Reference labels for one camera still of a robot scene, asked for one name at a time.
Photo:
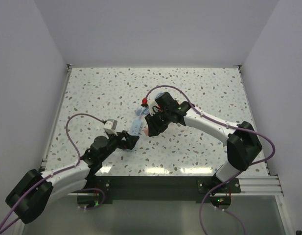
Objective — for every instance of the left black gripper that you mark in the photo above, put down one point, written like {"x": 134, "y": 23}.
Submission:
{"x": 128, "y": 142}

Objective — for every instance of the aluminium frame rail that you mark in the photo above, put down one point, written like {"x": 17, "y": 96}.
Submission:
{"x": 260, "y": 186}

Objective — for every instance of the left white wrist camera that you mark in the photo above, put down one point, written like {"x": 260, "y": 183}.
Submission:
{"x": 110, "y": 127}

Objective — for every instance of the small pink plug adapter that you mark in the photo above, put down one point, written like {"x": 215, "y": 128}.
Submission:
{"x": 146, "y": 131}

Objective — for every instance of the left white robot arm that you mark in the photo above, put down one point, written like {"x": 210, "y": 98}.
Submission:
{"x": 36, "y": 190}

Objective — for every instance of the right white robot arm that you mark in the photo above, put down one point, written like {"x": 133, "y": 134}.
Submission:
{"x": 243, "y": 145}

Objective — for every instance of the light blue power strip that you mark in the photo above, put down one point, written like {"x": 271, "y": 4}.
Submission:
{"x": 135, "y": 128}

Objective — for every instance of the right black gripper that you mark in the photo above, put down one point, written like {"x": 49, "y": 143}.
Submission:
{"x": 154, "y": 129}

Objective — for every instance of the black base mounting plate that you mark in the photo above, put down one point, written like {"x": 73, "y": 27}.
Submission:
{"x": 107, "y": 189}

